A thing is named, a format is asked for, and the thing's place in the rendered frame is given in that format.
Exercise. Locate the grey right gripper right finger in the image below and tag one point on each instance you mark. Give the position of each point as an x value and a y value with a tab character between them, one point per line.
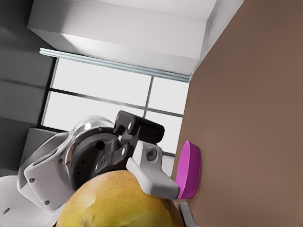
188	216

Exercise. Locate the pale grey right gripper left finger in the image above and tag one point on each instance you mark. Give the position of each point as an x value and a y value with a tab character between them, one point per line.
154	175

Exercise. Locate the yellow-green apple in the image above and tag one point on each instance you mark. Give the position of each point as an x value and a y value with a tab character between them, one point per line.
118	203

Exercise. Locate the magenta bowl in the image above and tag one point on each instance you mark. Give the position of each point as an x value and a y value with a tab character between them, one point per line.
189	169

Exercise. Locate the bright window with dark bars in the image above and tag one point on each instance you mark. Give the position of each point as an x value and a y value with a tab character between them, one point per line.
99	81

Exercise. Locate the silver frame post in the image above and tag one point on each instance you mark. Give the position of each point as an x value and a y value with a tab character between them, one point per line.
113	64

